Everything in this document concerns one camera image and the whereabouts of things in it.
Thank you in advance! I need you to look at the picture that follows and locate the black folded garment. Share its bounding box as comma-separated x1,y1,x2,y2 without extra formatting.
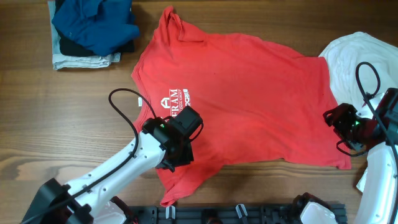
55,0,136,58

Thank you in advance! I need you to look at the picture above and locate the white clip on rail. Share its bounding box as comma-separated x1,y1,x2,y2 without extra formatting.
235,203,248,219
165,205,176,220

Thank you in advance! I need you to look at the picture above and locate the red t-shirt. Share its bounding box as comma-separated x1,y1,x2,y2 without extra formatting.
132,7,351,207

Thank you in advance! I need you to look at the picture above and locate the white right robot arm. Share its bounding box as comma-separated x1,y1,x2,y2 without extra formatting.
323,88,397,223

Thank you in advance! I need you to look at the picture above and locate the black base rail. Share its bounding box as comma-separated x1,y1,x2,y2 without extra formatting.
124,203,348,224

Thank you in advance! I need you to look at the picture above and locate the light grey folded garment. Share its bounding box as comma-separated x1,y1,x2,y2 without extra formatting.
51,1,132,70

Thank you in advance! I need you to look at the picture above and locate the white garment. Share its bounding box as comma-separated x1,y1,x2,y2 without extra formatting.
319,32,397,110

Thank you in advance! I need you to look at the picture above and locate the blue shirt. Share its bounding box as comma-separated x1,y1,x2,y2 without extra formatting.
51,0,141,57

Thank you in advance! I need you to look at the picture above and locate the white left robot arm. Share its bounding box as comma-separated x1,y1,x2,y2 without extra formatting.
22,106,203,223

